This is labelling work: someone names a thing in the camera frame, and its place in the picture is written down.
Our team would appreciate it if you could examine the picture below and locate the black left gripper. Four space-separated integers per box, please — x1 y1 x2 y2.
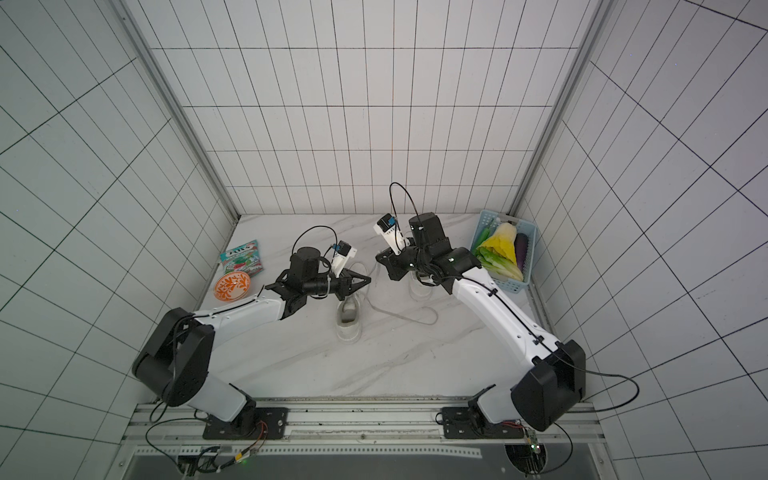
305 267 370 301

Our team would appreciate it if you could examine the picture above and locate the white sneaker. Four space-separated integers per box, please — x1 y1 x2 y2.
334 261 439 344
409 271 435 301

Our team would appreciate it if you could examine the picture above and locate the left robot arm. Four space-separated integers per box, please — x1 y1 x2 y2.
131 247 371 423

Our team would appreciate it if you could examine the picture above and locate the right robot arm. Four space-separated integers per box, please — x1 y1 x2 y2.
374 212 586 432

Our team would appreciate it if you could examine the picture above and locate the green chili pepper toy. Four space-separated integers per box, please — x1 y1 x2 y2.
472 222 497 252

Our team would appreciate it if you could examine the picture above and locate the green lettuce toy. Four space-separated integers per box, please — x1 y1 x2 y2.
475 247 524 282

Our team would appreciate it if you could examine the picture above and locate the light blue plastic basket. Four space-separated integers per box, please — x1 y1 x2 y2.
471 210 538 294

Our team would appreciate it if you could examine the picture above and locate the green snack packet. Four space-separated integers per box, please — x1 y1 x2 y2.
220 240 263 277

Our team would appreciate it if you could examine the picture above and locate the orange patterned bowl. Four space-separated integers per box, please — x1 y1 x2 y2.
213 271 251 302

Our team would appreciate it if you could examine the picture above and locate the purple eggplant toy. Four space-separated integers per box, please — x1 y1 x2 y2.
514 233 530 272

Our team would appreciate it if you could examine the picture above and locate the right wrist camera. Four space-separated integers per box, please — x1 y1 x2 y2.
374 213 408 255

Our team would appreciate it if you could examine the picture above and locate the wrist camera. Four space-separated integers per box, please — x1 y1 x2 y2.
331 240 357 278
374 213 408 255

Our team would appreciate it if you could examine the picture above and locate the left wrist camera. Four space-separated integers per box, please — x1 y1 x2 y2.
331 240 357 278

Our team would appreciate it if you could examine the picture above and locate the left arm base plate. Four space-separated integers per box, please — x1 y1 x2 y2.
202 405 289 441

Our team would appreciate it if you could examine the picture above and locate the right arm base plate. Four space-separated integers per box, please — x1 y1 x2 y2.
435 407 524 440

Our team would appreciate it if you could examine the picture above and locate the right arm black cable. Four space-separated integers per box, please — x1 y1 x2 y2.
509 359 641 475

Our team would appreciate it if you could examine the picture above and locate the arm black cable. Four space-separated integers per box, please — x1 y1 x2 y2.
143 401 268 475
509 359 641 475

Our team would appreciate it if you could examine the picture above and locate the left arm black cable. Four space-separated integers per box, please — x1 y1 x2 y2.
143 401 268 475

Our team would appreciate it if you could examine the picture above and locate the aluminium mounting rail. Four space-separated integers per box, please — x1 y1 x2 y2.
118 397 607 465

